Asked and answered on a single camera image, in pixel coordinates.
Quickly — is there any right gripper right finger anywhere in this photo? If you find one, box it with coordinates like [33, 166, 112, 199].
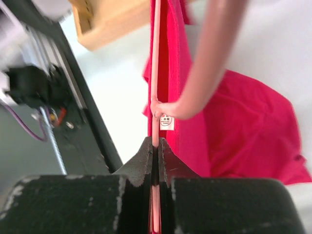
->
[158, 138, 305, 234]

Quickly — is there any wooden clothes rack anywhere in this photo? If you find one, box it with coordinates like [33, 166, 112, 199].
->
[69, 0, 151, 51]

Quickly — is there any magenta t shirt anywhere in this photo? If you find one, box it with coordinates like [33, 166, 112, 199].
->
[144, 0, 312, 192]

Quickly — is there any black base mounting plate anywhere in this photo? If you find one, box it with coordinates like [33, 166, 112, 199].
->
[4, 0, 122, 175]

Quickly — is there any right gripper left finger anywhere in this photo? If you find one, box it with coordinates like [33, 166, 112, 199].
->
[0, 137, 152, 234]

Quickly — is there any pink wire hanger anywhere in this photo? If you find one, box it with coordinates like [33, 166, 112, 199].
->
[149, 0, 246, 234]

